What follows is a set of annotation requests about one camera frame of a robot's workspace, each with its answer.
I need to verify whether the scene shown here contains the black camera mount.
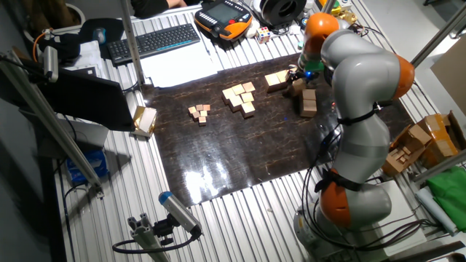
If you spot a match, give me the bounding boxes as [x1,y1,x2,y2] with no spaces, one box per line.
[152,214,175,247]

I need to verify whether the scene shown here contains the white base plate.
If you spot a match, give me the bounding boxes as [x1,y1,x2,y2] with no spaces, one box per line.
[378,180,427,258]

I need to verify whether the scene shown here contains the orange black teach pendant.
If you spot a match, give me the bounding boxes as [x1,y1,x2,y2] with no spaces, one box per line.
[193,0,253,41]

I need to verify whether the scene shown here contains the black camera cable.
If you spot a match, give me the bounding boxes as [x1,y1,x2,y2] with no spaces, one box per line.
[111,227,202,255]

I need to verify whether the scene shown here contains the black laptop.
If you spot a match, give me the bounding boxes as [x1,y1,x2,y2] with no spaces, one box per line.
[34,68,136,132]

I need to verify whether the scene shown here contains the white paper stack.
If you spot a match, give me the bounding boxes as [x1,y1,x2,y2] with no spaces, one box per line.
[63,39,107,79]

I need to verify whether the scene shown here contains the black mouse pad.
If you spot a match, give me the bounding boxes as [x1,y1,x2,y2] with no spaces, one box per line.
[77,17,125,50]

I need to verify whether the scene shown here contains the green cloth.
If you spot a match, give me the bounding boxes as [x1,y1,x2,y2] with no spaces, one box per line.
[425,165,466,233]

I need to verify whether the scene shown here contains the white round pot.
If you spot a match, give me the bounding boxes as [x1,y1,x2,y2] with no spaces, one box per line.
[21,2,87,44]

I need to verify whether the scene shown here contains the green flange adapter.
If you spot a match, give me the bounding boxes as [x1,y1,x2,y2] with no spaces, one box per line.
[304,59,325,73]

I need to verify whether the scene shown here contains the grey computer mouse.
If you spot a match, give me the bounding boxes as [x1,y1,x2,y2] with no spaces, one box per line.
[92,27,108,45]

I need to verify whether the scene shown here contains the cardboard box yellow tape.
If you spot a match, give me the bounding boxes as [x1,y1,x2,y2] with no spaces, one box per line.
[417,111,466,169]

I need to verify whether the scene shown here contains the grey laptop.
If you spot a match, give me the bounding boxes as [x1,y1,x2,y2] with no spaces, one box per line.
[58,118,110,150]

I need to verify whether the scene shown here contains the white paper roll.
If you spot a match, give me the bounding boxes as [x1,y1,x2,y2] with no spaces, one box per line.
[414,186,459,237]

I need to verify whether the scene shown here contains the orange camera cable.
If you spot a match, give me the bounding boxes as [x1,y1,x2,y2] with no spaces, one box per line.
[31,28,52,63]

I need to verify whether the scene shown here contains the black cloth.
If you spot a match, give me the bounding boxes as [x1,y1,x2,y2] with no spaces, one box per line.
[38,32,82,62]

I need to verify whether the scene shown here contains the gold white small box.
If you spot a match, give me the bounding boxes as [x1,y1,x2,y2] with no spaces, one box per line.
[130,105,159,139]

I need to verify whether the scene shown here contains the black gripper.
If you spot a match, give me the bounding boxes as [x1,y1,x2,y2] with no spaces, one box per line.
[290,69,320,90]

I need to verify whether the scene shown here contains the short aluminium profile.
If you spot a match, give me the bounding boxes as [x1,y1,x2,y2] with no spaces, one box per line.
[127,213,172,262]

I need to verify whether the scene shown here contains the flat cardboard sheet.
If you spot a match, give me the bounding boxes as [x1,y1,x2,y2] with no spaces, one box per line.
[430,45,466,110]

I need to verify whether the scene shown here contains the silver camera blue cap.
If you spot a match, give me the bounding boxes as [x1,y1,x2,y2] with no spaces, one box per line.
[158,191,203,237]

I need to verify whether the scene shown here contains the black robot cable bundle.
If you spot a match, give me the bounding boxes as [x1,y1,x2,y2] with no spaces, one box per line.
[300,165,441,254]

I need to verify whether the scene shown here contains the large white paper sheet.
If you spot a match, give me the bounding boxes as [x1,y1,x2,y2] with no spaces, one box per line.
[140,41,224,89]

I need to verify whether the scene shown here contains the silver depth camera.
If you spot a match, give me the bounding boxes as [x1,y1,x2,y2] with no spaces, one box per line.
[42,45,60,84]

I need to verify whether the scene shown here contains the colourful puzzle cube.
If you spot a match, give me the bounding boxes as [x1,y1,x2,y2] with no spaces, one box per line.
[255,25,272,45]

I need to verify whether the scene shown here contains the open cardboard box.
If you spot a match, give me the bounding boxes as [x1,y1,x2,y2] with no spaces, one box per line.
[381,123,433,178]

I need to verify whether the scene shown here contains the black marble pattern mat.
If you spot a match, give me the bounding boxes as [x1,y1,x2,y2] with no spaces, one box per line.
[140,52,416,208]

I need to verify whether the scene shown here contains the black filament spool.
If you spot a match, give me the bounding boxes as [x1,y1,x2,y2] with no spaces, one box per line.
[259,0,309,28]

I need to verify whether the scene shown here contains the black metal bar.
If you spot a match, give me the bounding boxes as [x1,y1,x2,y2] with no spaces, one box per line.
[385,239,466,262]

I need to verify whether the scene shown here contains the blue tissue pack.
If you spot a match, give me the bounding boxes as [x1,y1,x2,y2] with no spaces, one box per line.
[66,149,109,186]

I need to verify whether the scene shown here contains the forearm in black sleeve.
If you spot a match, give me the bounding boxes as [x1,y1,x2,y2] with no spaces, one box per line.
[130,0,172,20]

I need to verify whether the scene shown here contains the black computer keyboard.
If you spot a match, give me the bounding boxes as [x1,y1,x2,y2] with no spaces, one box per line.
[106,23,202,67]

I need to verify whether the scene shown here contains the gold metal object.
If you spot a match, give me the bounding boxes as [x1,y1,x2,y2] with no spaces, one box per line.
[336,9,360,26]

